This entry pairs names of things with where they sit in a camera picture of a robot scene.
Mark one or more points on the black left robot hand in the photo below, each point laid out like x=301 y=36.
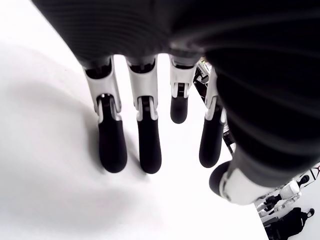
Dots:
x=225 y=37

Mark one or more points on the white humanoid robot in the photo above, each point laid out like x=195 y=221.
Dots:
x=288 y=190

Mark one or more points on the person in dark clothes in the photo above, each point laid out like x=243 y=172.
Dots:
x=295 y=220

